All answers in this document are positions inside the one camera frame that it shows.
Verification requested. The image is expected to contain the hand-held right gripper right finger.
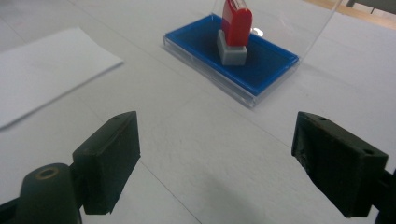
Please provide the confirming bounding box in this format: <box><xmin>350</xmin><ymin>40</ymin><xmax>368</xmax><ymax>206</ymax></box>
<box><xmin>290</xmin><ymin>111</ymin><xmax>389</xmax><ymax>218</ymax></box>

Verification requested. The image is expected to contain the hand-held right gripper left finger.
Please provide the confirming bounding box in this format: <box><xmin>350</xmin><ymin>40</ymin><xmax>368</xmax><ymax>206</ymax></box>
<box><xmin>72</xmin><ymin>110</ymin><xmax>141</xmax><ymax>216</ymax></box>

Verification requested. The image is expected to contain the blue ink pad clear case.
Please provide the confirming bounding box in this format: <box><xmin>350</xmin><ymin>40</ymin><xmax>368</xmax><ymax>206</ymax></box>
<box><xmin>163</xmin><ymin>0</ymin><xmax>344</xmax><ymax>109</ymax></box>

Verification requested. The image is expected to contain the red stamp with grey base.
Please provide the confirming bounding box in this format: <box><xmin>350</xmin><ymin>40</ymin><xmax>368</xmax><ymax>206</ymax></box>
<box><xmin>217</xmin><ymin>0</ymin><xmax>254</xmax><ymax>66</ymax></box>

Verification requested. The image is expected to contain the white paper sheet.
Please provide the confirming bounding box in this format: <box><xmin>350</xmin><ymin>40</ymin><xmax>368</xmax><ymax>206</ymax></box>
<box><xmin>0</xmin><ymin>26</ymin><xmax>124</xmax><ymax>131</ymax></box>

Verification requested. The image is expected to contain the dark furniture piece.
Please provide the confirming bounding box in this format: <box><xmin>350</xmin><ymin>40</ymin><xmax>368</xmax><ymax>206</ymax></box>
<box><xmin>345</xmin><ymin>0</ymin><xmax>396</xmax><ymax>16</ymax></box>

